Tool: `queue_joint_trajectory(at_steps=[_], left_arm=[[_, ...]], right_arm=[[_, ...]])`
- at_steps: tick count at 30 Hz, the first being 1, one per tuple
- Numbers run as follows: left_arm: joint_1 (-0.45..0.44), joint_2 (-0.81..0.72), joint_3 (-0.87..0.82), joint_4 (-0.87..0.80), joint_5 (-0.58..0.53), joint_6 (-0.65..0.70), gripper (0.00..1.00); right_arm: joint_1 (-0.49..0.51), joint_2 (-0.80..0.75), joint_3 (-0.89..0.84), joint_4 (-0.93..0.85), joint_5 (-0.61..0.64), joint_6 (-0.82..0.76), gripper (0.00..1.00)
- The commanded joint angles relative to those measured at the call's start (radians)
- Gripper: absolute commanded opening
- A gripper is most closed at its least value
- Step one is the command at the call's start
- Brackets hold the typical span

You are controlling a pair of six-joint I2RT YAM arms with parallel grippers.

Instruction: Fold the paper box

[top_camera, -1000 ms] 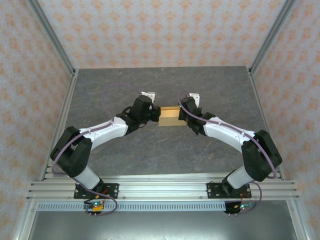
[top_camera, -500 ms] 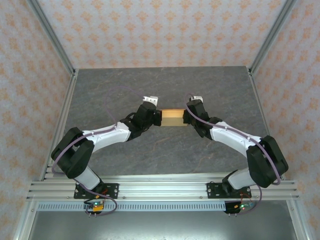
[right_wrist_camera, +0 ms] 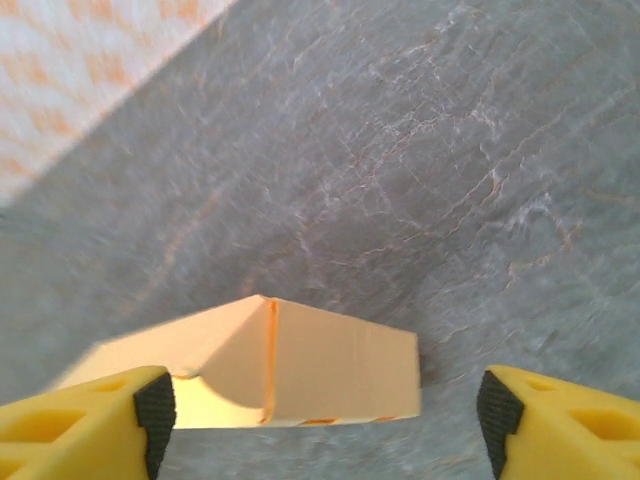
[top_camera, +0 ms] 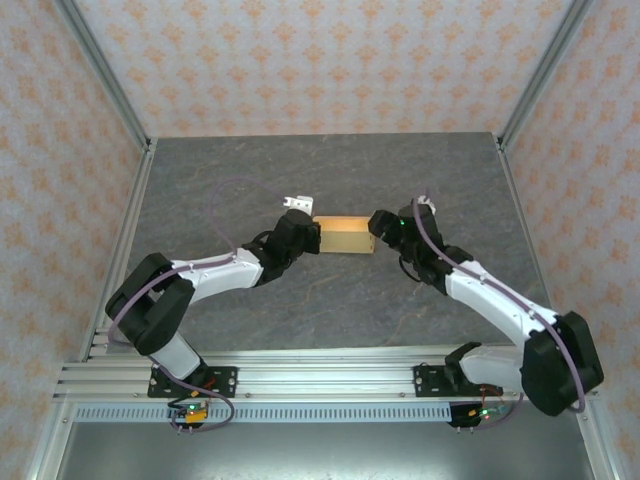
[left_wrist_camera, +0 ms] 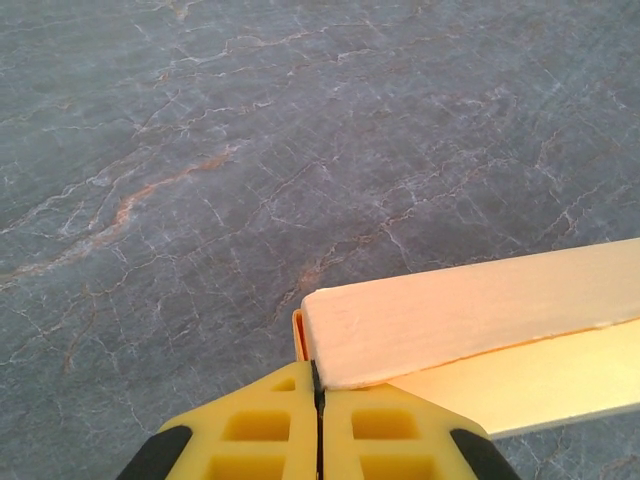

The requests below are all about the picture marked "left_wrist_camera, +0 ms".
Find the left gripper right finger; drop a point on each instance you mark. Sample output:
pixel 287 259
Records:
pixel 385 430

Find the orange paper box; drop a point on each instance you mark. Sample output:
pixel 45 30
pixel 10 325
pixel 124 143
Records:
pixel 450 325

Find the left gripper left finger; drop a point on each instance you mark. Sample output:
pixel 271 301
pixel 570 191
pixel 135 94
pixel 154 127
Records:
pixel 255 430

